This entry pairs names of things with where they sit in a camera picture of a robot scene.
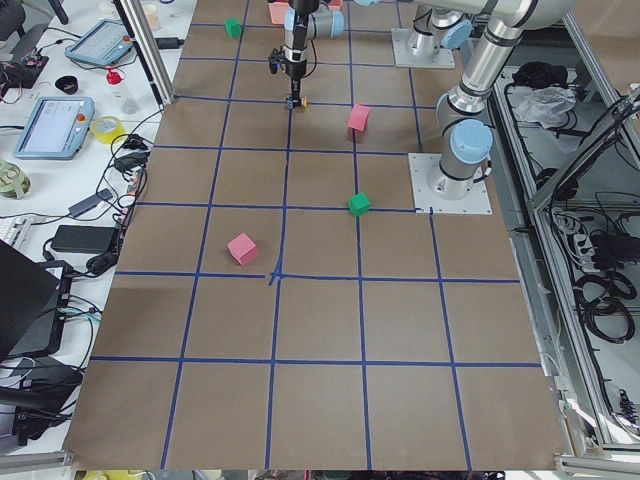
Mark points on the black power adapter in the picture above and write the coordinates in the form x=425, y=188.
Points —
x=83, y=239

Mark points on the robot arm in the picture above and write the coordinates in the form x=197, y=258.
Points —
x=467, y=141
x=307, y=21

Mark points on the teach pendant upper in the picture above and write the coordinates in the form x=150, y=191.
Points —
x=104, y=45

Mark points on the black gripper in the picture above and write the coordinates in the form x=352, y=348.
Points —
x=295, y=69

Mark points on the green cube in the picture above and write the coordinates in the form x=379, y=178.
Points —
x=359, y=204
x=233, y=27

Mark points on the yellow tape roll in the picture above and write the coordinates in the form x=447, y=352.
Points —
x=108, y=129

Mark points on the pink plastic bin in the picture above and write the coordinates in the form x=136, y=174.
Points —
x=278, y=8

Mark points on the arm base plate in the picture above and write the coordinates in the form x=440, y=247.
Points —
x=436, y=193
x=416, y=50

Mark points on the teach pendant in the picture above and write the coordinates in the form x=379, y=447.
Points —
x=56, y=128
x=104, y=45

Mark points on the black laptop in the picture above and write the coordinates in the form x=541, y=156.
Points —
x=33, y=296

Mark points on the pink cube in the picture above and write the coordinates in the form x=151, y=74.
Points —
x=243, y=249
x=358, y=121

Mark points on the teach pendant lower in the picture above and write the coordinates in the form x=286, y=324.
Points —
x=56, y=128

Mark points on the pink cube near left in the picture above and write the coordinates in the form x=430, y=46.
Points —
x=243, y=249

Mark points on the pink cube centre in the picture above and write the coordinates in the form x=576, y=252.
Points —
x=358, y=121

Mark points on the aluminium frame post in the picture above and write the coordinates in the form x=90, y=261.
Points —
x=132, y=15

